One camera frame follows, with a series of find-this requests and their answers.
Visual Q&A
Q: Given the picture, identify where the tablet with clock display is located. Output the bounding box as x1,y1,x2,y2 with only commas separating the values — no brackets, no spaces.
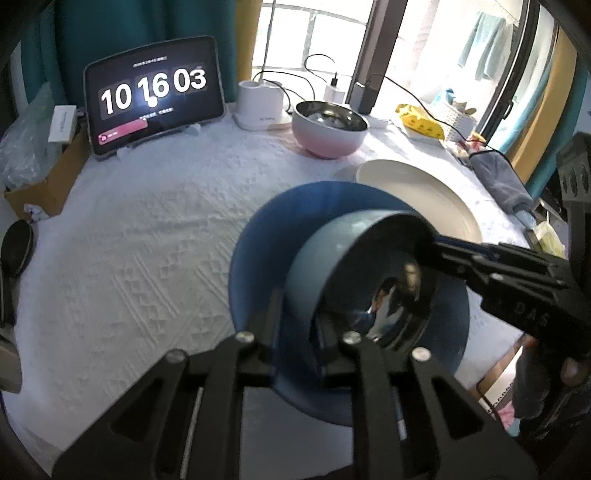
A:
83,35,227,161

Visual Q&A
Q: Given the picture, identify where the person's right hand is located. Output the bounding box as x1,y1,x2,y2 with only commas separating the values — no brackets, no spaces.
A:
560,357,585,387

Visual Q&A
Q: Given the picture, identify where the yellow packet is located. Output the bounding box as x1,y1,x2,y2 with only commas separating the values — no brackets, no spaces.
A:
394,104,446,141

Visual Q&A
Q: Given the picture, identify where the cardboard box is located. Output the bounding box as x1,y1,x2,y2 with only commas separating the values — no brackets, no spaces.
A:
4,127,90,217

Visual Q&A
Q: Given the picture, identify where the cream plate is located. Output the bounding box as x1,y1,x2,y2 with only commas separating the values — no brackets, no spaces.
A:
355,159,484,245

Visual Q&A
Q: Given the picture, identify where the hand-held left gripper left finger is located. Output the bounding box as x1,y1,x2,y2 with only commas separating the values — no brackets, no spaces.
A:
53,288,283,480

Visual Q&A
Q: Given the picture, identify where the small white box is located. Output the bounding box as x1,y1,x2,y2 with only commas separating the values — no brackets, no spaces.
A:
47,105,79,144

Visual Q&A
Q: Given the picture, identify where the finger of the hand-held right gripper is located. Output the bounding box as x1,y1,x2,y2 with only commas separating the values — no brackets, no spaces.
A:
436,254,564,296
431,235,532,264

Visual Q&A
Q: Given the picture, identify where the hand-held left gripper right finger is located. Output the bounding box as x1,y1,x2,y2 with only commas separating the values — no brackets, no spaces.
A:
314,318,539,480

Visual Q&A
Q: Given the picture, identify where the pink steel-lined bowl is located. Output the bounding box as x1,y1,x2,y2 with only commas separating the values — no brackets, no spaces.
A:
291,100,370,160

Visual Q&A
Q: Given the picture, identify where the white desk lamp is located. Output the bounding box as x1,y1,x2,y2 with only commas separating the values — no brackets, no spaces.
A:
233,0,294,131

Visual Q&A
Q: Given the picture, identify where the stainless steel tumbler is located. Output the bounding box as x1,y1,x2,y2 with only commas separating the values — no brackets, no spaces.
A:
0,332,23,395

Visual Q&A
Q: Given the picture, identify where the teal curtain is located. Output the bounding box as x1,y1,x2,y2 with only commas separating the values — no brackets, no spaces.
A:
526,138,583,201
23,0,241,121

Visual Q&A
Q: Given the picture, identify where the light blue steel-lined bowl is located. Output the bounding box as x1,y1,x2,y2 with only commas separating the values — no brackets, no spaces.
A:
284,210,439,354

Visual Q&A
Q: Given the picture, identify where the teal hanging towel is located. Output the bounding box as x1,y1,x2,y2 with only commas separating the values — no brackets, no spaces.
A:
457,11,513,81

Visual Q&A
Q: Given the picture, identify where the black power bank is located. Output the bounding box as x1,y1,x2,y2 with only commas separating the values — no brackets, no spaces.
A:
346,75,386,114

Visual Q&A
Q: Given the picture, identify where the white charger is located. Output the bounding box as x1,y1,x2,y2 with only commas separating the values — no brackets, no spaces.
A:
323,71,346,104

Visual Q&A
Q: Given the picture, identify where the white woven basket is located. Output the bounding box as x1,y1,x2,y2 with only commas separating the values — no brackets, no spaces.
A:
434,90,478,134

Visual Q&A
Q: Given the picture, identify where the grey towel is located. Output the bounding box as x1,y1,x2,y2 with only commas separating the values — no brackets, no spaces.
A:
468,150,539,215

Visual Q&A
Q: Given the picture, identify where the pale yellow tissue pack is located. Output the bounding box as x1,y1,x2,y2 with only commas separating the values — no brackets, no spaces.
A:
526,217,566,259

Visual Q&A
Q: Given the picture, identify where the yellow curtain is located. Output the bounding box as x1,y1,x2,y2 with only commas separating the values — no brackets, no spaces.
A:
235,0,264,84
505,32,580,185

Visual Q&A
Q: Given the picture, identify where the dark sliding door frame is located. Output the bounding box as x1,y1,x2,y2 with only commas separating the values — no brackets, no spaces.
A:
355,0,559,153

